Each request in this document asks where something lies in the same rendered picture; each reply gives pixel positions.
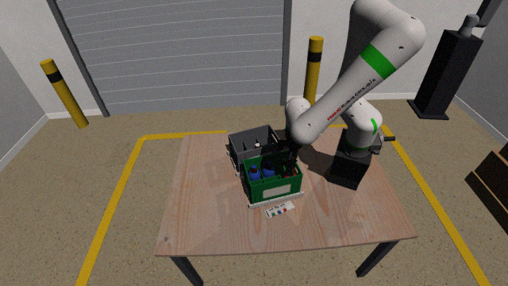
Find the white paper pick list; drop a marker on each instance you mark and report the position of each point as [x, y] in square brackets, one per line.
[273, 211]

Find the green crate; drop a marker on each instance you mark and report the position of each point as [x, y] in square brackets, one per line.
[271, 187]

